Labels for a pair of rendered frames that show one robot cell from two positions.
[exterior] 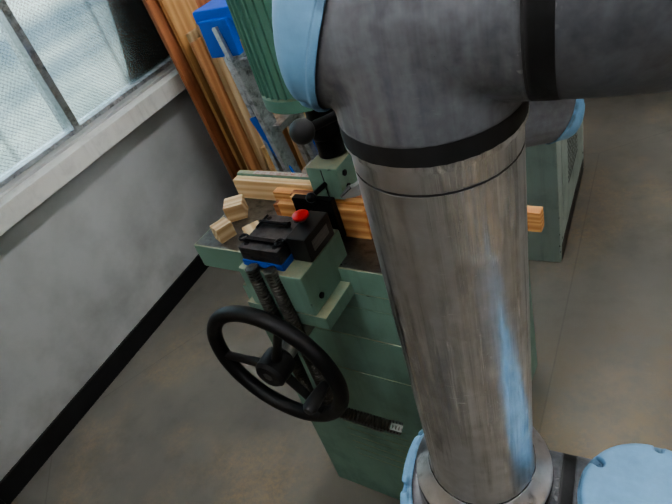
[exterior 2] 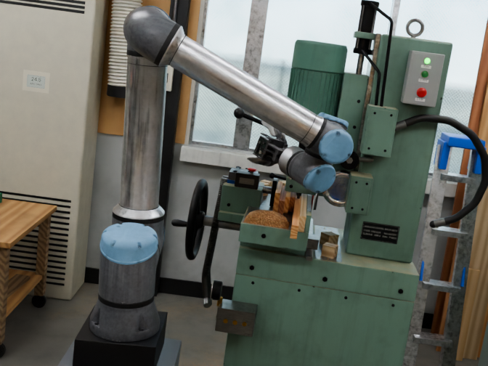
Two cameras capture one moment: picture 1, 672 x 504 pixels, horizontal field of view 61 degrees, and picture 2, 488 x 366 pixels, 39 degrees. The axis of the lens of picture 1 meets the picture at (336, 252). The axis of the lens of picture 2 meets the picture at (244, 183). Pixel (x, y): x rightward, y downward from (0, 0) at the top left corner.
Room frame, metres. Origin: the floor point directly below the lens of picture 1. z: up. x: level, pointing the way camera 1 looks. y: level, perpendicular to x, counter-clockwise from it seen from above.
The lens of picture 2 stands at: (-0.57, -1.77, 1.44)
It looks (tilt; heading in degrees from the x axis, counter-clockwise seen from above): 12 degrees down; 53
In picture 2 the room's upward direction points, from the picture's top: 8 degrees clockwise
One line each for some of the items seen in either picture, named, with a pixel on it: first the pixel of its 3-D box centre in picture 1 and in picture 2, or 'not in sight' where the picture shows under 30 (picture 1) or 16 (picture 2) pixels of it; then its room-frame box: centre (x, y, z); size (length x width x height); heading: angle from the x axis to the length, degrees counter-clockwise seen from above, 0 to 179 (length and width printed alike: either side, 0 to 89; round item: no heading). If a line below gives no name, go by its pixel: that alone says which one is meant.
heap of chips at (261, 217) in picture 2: not in sight; (267, 216); (0.74, -0.18, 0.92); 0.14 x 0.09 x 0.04; 139
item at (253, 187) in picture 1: (348, 194); (303, 202); (0.99, -0.06, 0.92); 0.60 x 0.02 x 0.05; 49
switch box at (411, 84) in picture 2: not in sight; (422, 78); (1.11, -0.37, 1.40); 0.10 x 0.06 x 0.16; 139
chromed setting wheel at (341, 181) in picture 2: not in sight; (340, 188); (0.98, -0.24, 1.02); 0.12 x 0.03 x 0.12; 139
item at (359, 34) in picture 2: not in sight; (367, 27); (1.07, -0.15, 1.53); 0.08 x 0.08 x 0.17; 49
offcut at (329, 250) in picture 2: not in sight; (330, 250); (0.96, -0.26, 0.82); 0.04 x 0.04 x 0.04; 30
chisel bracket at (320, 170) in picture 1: (344, 167); (306, 184); (0.98, -0.07, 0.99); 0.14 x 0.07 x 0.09; 139
